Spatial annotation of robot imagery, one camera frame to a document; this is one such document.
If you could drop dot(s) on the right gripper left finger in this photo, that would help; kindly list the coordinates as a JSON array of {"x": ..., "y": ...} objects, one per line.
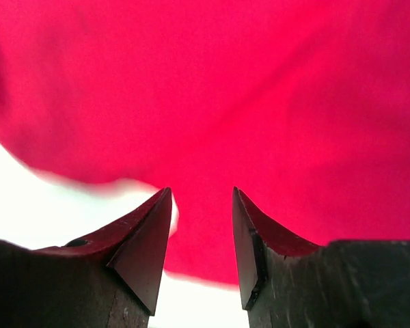
[{"x": 108, "y": 278}]

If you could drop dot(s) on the red t shirt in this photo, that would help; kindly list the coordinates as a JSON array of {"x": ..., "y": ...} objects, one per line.
[{"x": 304, "y": 105}]

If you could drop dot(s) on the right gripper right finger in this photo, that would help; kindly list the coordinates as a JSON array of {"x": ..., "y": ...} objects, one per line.
[{"x": 287, "y": 281}]

